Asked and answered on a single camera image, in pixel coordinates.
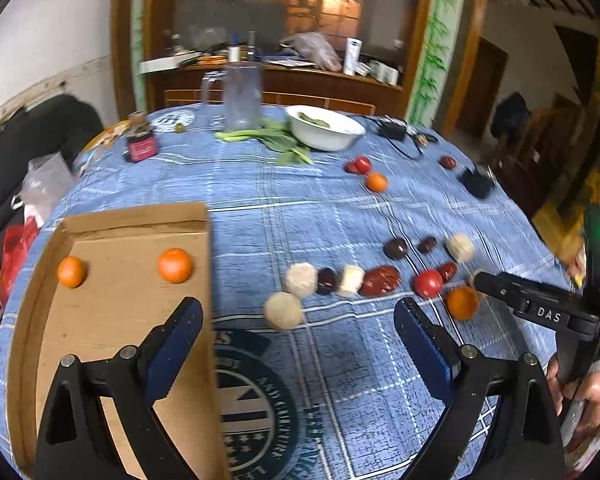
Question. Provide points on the cardboard tray box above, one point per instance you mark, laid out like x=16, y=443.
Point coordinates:
x=122, y=298

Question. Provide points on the black power adapter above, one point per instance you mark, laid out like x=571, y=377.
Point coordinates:
x=390, y=129

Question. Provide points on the white plastic bag on cabinet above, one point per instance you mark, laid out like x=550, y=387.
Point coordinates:
x=314, y=47

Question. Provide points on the wooden sideboard cabinet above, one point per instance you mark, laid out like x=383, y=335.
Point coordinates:
x=182, y=84

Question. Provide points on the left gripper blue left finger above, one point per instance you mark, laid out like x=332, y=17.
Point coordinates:
x=167, y=346

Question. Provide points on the large red date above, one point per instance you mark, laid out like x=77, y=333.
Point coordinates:
x=380, y=281

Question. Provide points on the right bare hand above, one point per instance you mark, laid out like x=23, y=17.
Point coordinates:
x=589, y=391

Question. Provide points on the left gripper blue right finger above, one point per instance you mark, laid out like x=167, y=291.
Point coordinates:
x=431, y=348

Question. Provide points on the dark plum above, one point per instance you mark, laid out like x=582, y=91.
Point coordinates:
x=396, y=248

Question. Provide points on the dark red date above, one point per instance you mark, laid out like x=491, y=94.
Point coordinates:
x=427, y=245

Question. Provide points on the small dark date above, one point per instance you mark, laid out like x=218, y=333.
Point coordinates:
x=326, y=281

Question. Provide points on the white puffed cake three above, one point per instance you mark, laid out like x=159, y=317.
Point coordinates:
x=350, y=280

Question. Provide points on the white carton box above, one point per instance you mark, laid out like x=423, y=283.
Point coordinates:
x=351, y=55

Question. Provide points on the white puffed cake two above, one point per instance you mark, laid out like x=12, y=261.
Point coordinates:
x=301, y=279

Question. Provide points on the far red tomato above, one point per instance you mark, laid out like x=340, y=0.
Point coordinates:
x=362, y=165

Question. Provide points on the white bowl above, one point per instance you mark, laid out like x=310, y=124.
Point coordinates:
x=323, y=130

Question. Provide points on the red date near tomato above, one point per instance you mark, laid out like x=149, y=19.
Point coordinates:
x=447, y=271

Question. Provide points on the white puffed cake four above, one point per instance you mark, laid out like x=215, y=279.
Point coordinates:
x=460, y=247

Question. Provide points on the red plastic bag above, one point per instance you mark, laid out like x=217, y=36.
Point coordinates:
x=16, y=244

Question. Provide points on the clear plastic pitcher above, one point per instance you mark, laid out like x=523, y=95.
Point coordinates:
x=241, y=97

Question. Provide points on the green leafy vegetable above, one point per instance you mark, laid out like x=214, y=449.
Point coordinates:
x=276, y=137

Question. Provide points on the red tomato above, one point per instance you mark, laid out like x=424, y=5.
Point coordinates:
x=362, y=165
x=427, y=284

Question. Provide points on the blue plaid tablecloth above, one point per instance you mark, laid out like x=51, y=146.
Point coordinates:
x=338, y=396

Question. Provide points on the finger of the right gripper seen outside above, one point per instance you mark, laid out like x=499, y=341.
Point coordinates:
x=510, y=289

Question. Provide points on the clear plastic bag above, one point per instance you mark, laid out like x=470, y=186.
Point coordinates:
x=46, y=182

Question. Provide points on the near red tomato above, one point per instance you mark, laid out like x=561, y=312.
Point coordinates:
x=427, y=284

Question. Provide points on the small far red date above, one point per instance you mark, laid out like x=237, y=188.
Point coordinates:
x=351, y=168

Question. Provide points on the white puffed cake one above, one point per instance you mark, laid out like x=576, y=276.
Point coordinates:
x=283, y=311

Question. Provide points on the black pouch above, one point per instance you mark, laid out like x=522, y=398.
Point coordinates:
x=479, y=181

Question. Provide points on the small orange tangerine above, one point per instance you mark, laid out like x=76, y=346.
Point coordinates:
x=71, y=272

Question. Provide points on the black sofa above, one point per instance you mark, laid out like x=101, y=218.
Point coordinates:
x=62, y=124

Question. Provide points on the pink labelled jar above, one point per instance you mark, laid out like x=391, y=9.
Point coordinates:
x=141, y=143

